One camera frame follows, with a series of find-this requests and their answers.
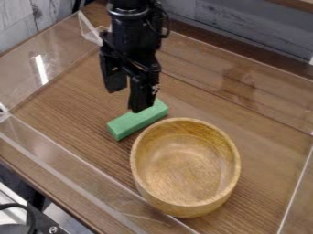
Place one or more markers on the green rectangular block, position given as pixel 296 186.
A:
pixel 131 122

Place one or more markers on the brown wooden bowl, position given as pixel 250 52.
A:
pixel 186 166

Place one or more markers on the clear acrylic tray walls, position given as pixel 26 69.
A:
pixel 56 145

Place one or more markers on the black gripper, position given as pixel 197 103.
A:
pixel 127 56

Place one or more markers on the clear acrylic corner bracket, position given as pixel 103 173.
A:
pixel 89 31

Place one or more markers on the black metal table bracket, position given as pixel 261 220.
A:
pixel 42 223

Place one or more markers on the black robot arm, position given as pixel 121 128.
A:
pixel 133 6

